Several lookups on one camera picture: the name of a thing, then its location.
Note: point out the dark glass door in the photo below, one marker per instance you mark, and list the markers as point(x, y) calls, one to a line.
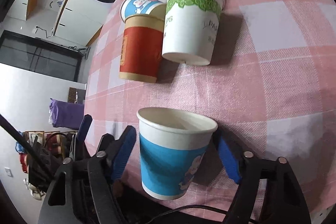
point(36, 55)

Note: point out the large blue paper cup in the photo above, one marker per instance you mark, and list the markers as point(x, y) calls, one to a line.
point(172, 145)

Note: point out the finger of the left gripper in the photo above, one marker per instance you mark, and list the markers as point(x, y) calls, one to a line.
point(104, 143)
point(84, 128)

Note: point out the small blue paper cup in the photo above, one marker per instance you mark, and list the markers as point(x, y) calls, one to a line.
point(154, 8)

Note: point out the pink checked tablecloth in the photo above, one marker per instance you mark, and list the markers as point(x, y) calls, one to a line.
point(271, 81)

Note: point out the white cup green leaf band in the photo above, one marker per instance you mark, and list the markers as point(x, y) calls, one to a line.
point(190, 30)

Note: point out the purple bag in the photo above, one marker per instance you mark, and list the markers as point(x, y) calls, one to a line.
point(66, 114)

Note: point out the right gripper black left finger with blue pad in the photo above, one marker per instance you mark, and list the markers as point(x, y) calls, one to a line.
point(82, 191)

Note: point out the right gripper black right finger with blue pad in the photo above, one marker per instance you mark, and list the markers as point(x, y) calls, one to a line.
point(284, 201)

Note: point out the near red paper cup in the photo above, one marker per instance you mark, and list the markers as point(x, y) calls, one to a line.
point(141, 48)

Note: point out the white kitchen base cabinet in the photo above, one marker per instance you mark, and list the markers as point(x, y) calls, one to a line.
point(81, 19)

